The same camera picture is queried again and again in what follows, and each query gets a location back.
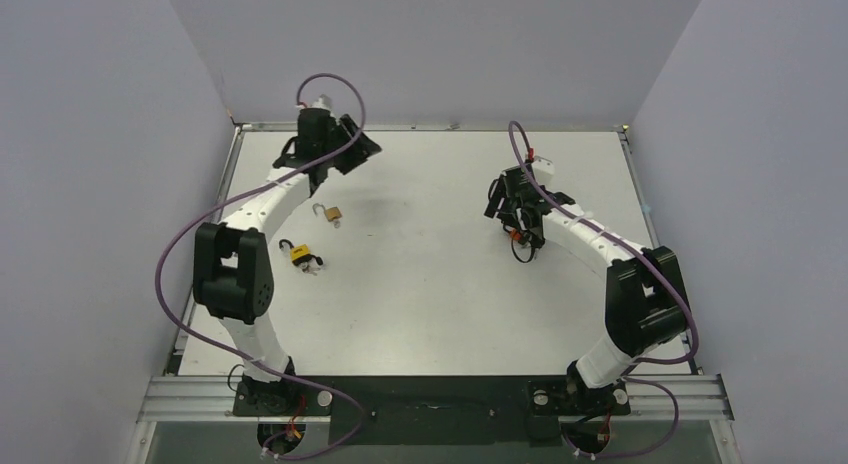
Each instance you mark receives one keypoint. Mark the small brass padlock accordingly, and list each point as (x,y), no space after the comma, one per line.
(333,215)

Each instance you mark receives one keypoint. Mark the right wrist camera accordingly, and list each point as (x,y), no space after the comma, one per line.
(542,169)

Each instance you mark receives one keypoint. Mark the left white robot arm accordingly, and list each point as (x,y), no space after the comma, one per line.
(232,270)

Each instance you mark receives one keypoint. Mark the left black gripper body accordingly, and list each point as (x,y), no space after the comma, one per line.
(353,156)

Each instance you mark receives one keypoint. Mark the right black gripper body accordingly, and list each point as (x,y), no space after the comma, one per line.
(511,200)

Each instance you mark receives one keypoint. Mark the yellow padlock with keys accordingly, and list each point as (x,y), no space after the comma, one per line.
(301,257)

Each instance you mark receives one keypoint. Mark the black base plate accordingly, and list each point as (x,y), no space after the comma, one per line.
(435,410)

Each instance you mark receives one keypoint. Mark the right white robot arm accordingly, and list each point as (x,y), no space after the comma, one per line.
(644,299)

